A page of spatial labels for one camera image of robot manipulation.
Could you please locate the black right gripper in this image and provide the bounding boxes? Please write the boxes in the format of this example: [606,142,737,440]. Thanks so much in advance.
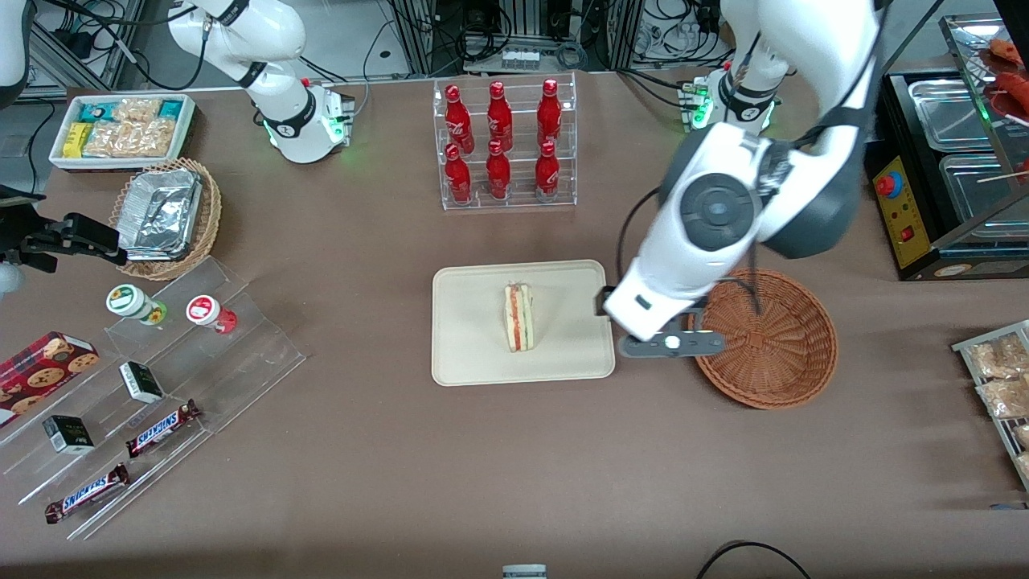
[23,212,129,267]

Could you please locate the triangular sandwich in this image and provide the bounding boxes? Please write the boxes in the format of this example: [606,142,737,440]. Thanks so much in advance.
[503,281,535,353]

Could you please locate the light wicker basket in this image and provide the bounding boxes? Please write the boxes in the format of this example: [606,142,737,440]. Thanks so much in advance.
[109,158,223,281]

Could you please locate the beige plastic tray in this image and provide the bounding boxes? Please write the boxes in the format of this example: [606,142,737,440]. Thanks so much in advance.
[432,259,617,388]

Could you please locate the brown wicker basket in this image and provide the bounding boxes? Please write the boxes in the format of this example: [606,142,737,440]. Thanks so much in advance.
[687,268,838,411]

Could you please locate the aluminium foil containers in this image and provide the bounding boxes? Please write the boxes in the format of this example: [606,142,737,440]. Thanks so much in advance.
[119,169,203,262]

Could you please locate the green lid yogurt bottle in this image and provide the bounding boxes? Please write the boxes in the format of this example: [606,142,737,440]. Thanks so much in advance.
[106,285,168,326]

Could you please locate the clear cracker bag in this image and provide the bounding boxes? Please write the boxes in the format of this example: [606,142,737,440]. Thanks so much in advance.
[129,119,178,158]
[83,121,133,158]
[113,97,164,125]

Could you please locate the red lid yogurt bottle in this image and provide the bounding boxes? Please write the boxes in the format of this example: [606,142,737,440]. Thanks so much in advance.
[187,295,238,335]

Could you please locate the white snack bin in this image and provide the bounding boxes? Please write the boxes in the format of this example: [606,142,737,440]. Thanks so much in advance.
[48,93,198,173]

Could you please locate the red cola bottle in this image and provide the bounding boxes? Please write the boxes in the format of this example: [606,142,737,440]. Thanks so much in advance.
[486,140,512,200]
[537,78,562,146]
[486,80,514,153]
[445,84,475,154]
[444,143,474,204]
[535,142,560,202]

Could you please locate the small black box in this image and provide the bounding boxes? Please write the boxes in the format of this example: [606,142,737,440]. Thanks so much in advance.
[42,415,95,456]
[119,362,166,404]

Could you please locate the red tartan cookie box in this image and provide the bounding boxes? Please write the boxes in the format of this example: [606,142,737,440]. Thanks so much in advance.
[0,331,101,429]

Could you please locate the clear acrylic bottle rack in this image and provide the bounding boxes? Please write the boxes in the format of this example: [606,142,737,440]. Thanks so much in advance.
[433,72,578,211]

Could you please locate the clear acrylic stepped shelf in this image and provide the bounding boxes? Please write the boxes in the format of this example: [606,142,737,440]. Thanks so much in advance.
[0,256,307,541]

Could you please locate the Snickers bar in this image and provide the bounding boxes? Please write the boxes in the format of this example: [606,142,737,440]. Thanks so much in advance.
[44,463,131,524]
[126,400,200,459]

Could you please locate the black food warmer machine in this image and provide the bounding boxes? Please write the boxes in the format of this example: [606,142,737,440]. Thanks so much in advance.
[864,14,1029,282]

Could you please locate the steel warmer pan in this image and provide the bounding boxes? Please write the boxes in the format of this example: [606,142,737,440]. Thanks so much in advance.
[939,153,1029,242]
[908,79,1002,154]

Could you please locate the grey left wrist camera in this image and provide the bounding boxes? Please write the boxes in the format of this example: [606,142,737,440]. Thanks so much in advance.
[617,328,726,359]

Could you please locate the dark right wrist camera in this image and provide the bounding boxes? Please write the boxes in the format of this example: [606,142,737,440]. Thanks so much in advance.
[0,232,61,274]

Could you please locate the black table cable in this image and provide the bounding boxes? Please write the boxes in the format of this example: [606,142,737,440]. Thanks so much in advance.
[695,540,813,579]

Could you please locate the grey wire rack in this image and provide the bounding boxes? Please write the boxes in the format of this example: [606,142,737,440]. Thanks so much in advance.
[952,319,1029,493]

